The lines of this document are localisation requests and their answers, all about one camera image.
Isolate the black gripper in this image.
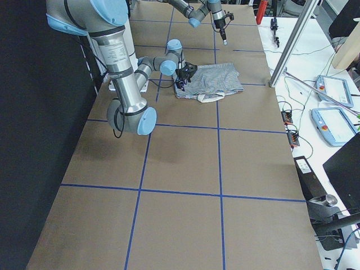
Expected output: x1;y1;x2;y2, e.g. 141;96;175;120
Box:
212;11;234;45
175;62;197;91

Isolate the navy white striped polo shirt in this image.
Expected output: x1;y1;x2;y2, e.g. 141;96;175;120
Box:
175;63;244;103

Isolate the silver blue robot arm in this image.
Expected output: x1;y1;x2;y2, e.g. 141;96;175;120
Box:
166;0;234;46
46;1;197;135

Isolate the red cylinder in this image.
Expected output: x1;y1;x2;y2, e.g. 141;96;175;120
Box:
256;0;268;25

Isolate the black reacher grabber tool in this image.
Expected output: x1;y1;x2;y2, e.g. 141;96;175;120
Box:
270;0;280;48

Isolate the orange black connector strip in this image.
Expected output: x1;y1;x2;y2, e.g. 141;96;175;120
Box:
281;110;300;149

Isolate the far blue teach pendant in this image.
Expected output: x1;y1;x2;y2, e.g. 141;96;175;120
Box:
315;75;354;108

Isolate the blue teach pendant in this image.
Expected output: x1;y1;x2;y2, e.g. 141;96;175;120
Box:
315;75;354;108
310;107;358;147

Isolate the metal reacher grabber tool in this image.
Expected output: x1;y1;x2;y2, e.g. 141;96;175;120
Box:
283;69;359;118

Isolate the near blue teach pendant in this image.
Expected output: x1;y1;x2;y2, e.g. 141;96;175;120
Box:
310;107;358;147

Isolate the black box with white label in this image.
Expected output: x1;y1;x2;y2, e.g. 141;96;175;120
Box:
294;156;327;201

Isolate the black monitor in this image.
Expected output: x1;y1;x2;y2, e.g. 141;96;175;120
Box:
323;133;359;209

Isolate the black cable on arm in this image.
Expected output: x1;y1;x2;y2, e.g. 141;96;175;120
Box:
106;75;181;139

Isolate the aluminium frame post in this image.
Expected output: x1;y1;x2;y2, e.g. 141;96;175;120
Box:
269;0;319;88

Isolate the black camera mount with knob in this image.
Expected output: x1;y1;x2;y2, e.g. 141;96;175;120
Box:
307;195;359;251

